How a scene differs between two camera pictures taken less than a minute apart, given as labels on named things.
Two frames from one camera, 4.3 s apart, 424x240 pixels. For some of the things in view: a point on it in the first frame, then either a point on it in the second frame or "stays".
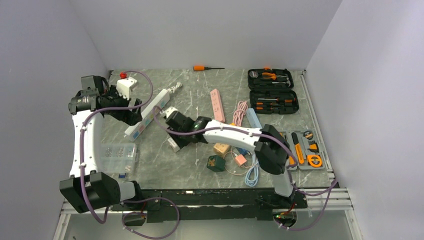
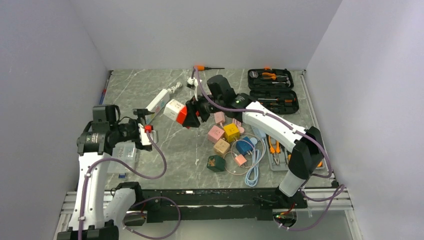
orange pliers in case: (272, 76) stays
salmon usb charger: (240, 160) stays
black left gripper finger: (137, 101) to (141, 113)
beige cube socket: (220, 149) stays
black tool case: (271, 91) stays
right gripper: (181, 142) to (192, 120)
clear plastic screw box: (118, 158) stays
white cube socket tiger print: (173, 145) to (172, 109)
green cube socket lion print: (216, 163) stays
